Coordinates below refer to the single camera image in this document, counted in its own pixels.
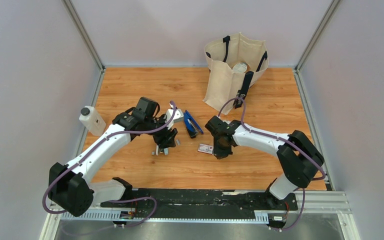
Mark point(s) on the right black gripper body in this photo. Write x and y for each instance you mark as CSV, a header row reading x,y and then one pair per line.
x,y
219,149

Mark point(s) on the light grey white stapler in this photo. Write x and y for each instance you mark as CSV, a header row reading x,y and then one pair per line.
x,y
161,151

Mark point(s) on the red white staples box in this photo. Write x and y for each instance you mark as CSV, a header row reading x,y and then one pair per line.
x,y
205,148

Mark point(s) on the blue black stapler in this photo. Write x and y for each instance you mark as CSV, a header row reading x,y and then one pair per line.
x,y
192,127

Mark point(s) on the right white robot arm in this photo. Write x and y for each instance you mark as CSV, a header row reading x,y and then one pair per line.
x,y
300,160

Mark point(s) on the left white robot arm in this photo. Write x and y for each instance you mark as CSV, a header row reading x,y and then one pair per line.
x,y
70,185

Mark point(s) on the white roll in bag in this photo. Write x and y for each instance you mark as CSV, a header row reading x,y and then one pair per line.
x,y
240,68

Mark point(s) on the cream canvas tote bag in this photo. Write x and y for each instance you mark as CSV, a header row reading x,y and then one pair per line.
x,y
235,63

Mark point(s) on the white bottle black cap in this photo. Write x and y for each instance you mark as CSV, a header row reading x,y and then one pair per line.
x,y
92,120

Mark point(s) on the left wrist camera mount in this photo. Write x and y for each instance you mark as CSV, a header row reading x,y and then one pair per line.
x,y
173,116

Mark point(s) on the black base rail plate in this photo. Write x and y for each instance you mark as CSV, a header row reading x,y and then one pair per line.
x,y
203,203

